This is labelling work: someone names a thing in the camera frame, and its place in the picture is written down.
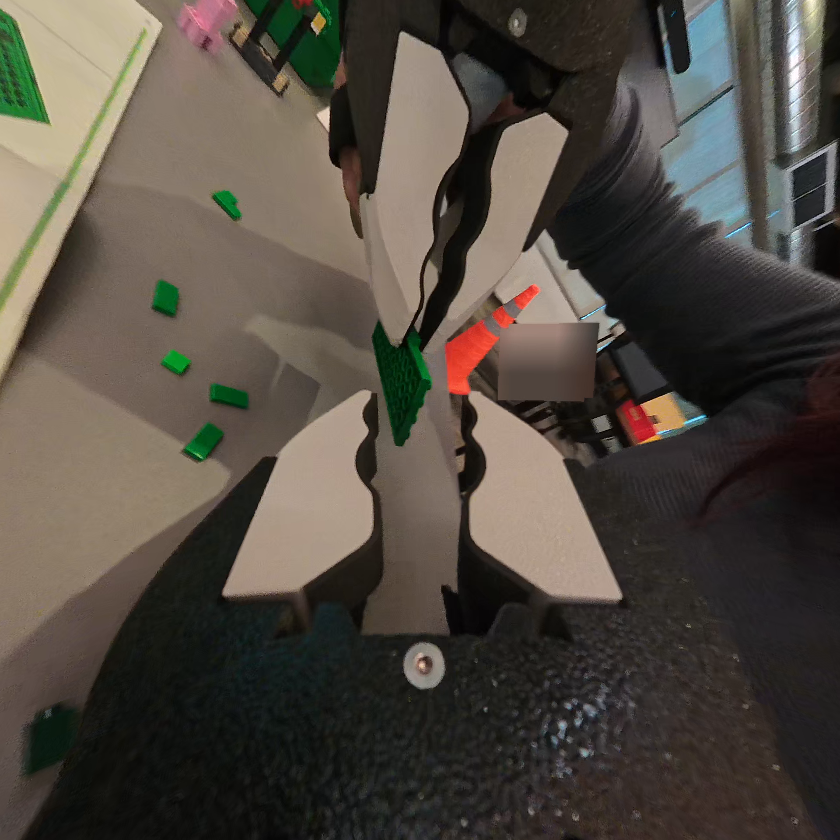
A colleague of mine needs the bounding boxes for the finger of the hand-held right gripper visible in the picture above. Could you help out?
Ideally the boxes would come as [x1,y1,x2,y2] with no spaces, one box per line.
[360,31,471,346]
[420,111,571,349]

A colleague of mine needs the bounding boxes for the green plastic bin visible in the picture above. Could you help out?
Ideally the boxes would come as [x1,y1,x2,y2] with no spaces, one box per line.
[246,0,343,90]

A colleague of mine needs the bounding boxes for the building instruction booklet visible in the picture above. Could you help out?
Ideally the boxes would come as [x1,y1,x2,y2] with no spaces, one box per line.
[0,0,164,383]

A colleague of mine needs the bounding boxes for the person's right forearm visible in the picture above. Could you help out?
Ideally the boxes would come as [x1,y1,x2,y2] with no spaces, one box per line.
[548,85,840,416]

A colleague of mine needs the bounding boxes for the green studded plate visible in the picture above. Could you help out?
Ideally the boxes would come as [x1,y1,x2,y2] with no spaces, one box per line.
[371,319,433,448]

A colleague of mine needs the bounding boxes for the orange traffic cone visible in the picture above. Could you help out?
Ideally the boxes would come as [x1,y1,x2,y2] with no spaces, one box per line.
[444,283,541,395]

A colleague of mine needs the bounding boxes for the scattered green flat tiles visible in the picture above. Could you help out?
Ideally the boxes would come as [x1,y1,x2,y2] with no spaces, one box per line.
[23,189,252,777]

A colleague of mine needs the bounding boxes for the pink pig figure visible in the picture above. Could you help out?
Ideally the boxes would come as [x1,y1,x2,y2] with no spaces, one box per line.
[175,0,239,51]

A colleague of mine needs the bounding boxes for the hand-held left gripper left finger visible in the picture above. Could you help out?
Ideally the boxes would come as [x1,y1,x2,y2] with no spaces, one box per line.
[222,390,384,635]

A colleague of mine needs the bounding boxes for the black frame brick model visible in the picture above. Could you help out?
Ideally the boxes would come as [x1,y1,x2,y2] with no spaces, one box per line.
[226,0,329,98]

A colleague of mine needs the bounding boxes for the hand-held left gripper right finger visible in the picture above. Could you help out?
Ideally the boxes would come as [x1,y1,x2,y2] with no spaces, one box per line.
[458,392,623,635]

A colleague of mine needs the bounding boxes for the person's right hand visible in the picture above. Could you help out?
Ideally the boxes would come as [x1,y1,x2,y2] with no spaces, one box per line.
[328,85,368,240]

